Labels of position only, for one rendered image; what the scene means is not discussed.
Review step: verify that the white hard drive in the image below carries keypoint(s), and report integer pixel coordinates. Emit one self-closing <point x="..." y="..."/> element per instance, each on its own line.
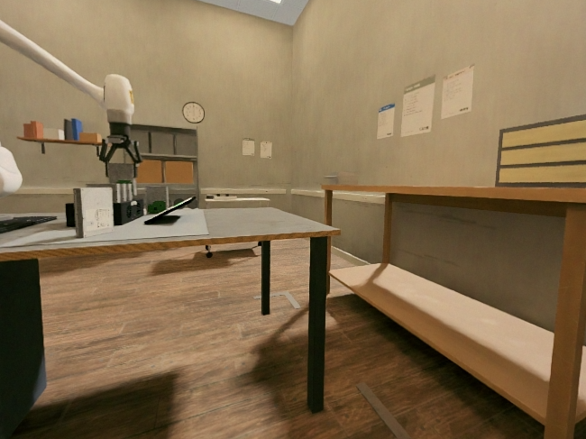
<point x="93" y="211"/>

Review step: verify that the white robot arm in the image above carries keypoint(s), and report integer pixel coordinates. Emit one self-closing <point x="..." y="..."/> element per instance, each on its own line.
<point x="116" y="97"/>

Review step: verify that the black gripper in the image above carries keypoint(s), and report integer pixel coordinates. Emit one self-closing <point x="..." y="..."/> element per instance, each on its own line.
<point x="123" y="129"/>

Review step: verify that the grey flat mat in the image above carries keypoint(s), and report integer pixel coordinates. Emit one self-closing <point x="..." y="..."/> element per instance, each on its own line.
<point x="175" y="224"/>

